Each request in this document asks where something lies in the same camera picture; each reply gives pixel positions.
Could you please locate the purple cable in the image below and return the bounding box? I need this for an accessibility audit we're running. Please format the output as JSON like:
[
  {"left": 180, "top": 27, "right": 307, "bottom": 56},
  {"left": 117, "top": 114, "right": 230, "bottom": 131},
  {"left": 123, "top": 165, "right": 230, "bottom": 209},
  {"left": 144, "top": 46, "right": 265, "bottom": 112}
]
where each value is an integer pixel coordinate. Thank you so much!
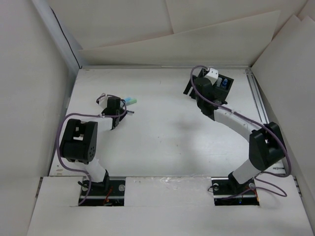
[
  {"left": 55, "top": 92, "right": 127, "bottom": 206},
  {"left": 190, "top": 64, "right": 292, "bottom": 197}
]

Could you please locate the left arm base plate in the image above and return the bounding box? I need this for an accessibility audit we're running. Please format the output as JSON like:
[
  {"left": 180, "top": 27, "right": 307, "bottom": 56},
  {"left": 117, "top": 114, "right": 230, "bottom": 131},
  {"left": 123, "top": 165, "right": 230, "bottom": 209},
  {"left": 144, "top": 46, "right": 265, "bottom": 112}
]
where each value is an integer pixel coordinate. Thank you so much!
[{"left": 79, "top": 177, "right": 126, "bottom": 207}]

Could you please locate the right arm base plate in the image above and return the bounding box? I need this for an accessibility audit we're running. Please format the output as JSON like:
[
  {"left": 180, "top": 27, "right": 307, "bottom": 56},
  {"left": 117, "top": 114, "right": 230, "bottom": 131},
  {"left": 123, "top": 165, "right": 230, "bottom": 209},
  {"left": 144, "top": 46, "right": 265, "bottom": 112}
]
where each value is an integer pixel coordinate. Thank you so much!
[{"left": 208, "top": 177, "right": 259, "bottom": 206}]

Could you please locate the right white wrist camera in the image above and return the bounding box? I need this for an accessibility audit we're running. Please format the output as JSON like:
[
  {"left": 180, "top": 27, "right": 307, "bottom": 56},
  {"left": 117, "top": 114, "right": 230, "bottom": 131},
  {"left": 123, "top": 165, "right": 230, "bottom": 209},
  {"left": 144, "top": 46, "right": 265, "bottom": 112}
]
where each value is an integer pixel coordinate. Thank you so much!
[{"left": 205, "top": 68, "right": 219, "bottom": 84}]

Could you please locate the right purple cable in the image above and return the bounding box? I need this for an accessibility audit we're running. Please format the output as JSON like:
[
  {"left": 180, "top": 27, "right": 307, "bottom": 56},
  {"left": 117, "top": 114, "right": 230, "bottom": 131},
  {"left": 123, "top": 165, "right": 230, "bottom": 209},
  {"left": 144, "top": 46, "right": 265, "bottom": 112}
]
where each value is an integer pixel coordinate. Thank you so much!
[{"left": 190, "top": 64, "right": 292, "bottom": 197}]

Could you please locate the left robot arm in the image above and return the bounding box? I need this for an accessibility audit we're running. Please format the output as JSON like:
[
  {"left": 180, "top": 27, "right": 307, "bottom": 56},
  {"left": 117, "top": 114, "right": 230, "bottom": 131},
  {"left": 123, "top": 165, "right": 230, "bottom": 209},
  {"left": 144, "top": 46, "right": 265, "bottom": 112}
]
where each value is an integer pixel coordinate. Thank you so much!
[{"left": 55, "top": 95, "right": 129, "bottom": 195}]

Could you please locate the aluminium side rail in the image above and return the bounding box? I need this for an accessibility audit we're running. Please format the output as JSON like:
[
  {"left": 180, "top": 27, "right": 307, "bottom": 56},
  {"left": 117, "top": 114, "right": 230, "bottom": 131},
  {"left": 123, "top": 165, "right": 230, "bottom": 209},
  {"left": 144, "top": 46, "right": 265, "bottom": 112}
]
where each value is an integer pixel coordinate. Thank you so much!
[{"left": 245, "top": 68, "right": 269, "bottom": 123}]

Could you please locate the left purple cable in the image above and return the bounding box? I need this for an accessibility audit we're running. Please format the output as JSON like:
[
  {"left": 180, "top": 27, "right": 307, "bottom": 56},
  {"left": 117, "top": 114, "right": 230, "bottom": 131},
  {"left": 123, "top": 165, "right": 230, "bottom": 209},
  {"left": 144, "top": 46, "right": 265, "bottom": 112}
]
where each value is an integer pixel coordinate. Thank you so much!
[{"left": 55, "top": 92, "right": 127, "bottom": 206}]

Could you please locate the black two-compartment organizer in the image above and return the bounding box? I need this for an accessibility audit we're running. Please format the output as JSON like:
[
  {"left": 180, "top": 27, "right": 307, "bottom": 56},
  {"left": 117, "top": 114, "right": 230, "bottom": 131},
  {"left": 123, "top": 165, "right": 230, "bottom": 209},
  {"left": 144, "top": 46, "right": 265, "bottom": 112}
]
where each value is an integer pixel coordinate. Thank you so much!
[{"left": 196, "top": 68, "right": 234, "bottom": 105}]

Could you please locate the orange blue-capped highlighter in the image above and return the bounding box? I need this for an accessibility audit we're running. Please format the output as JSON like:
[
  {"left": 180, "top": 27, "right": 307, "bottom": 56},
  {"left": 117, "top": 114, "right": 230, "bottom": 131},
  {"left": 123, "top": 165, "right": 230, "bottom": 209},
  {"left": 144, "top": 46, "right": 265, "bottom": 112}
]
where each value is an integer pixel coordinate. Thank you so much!
[{"left": 221, "top": 79, "right": 228, "bottom": 89}]

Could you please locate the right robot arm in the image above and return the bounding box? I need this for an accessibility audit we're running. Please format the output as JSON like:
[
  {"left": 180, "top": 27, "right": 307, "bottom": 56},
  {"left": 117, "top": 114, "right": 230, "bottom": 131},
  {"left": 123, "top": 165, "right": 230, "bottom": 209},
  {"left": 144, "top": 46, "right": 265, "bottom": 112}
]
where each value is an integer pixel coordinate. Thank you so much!
[{"left": 184, "top": 75, "right": 287, "bottom": 198}]

